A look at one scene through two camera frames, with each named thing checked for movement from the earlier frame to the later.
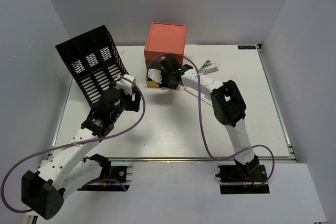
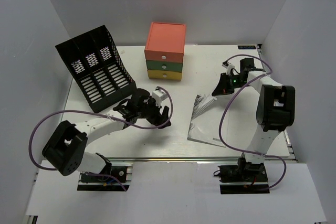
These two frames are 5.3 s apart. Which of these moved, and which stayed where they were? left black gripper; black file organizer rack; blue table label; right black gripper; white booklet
Moved: left black gripper; right black gripper; white booklet
Stayed: blue table label; black file organizer rack
